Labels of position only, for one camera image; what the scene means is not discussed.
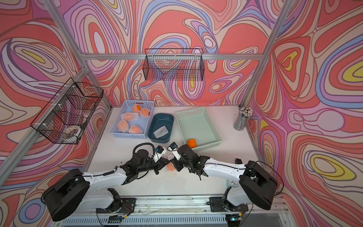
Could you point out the black wire basket back wall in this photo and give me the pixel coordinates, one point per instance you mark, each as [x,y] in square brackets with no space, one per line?
[179,64]

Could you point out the small mint alarm clock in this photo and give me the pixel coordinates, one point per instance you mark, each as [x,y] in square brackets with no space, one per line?
[231,184]

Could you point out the netted orange front right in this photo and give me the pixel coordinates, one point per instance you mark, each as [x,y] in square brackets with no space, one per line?
[134,129]

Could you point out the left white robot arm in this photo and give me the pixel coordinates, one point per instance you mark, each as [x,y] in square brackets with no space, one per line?
[77,191]

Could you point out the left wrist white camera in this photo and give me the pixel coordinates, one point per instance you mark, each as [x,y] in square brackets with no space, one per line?
[159,152]

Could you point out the lavender perforated plastic basket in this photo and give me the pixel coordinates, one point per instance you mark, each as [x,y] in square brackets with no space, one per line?
[143,123]

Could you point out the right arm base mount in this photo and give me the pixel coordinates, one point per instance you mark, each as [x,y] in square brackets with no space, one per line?
[221,204]

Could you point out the white foam net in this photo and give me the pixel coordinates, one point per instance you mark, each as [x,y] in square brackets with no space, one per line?
[160,132]
[170,157]

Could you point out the mint green perforated basket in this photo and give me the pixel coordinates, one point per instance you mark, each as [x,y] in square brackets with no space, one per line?
[197,124]

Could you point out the dark teal plastic tray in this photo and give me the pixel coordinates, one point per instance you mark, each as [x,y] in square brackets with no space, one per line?
[159,120]

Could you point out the netted orange front left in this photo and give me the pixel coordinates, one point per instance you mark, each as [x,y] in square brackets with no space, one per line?
[123,126]

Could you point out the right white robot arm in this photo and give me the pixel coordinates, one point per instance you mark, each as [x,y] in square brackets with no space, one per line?
[256,185]

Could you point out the black stapler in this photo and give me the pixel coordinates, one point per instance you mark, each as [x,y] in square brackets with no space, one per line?
[238,161]

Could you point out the black wire basket wall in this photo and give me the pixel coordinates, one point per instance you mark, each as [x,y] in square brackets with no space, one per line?
[74,104]
[179,64]

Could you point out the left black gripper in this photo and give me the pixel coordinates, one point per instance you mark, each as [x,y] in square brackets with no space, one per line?
[159,164]

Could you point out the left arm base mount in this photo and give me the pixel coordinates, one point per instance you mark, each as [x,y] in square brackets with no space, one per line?
[119,206]

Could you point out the metal cup of pencils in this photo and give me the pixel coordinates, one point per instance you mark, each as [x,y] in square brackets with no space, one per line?
[242,118]

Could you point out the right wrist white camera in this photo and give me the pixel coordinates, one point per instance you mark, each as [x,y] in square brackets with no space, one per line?
[173,147]

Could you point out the black wire basket left wall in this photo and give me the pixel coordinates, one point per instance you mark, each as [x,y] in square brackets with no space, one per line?
[74,104]

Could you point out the wrist white camera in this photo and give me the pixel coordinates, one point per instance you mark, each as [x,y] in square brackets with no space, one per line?
[173,147]
[159,152]

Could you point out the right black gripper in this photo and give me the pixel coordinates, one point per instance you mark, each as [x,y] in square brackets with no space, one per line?
[178,168]

